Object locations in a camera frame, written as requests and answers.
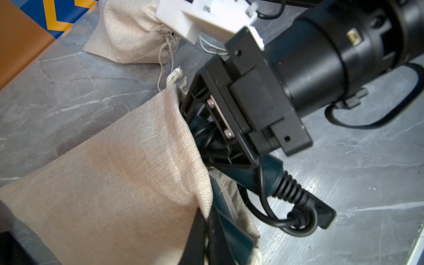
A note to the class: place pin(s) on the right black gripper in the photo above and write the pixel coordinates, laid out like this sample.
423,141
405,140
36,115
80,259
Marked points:
239,109

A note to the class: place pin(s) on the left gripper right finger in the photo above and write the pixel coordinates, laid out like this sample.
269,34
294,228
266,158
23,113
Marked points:
218,248

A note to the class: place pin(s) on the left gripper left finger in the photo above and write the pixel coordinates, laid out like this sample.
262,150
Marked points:
194,251

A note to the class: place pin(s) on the dark green hair dryer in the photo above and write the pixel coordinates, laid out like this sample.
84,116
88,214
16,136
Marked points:
269,192

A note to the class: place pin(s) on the beige cloth bag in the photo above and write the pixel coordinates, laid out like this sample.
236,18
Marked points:
129,194
129,33

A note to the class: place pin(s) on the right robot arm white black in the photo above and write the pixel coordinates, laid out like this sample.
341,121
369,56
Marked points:
332,50

